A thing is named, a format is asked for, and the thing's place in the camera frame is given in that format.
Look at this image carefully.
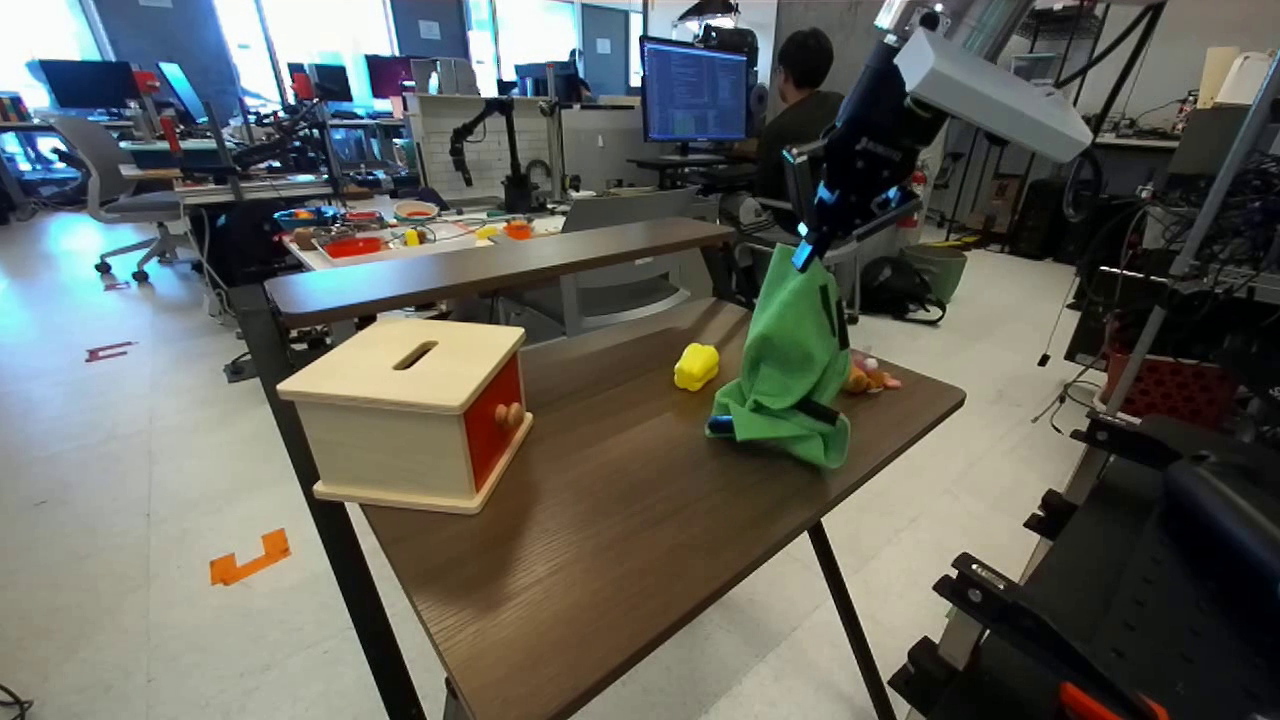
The seated person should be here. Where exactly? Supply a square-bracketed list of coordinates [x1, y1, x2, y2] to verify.
[747, 30, 845, 200]

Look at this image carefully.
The green cloth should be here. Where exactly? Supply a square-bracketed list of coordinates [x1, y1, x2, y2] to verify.
[703, 243, 852, 471]

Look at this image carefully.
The grey office chair left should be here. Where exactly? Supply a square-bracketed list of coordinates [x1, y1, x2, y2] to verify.
[56, 116, 194, 283]

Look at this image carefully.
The orange plush toy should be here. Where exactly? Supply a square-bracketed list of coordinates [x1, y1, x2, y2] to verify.
[845, 355, 901, 398]

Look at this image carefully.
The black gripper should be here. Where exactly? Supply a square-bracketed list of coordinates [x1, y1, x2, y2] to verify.
[794, 45, 945, 272]

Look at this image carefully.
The wooden box with red drawer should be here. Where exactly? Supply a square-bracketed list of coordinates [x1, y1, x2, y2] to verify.
[275, 319, 531, 515]

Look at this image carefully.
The background table with toys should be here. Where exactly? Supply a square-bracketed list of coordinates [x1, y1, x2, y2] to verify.
[280, 200, 564, 269]

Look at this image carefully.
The brown two-tier table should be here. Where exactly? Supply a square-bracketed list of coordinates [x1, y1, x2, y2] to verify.
[234, 220, 963, 720]

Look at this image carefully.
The computer monitor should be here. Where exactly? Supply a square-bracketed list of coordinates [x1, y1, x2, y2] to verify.
[640, 38, 754, 143]

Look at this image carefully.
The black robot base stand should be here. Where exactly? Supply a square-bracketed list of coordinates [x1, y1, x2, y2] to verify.
[894, 416, 1280, 720]

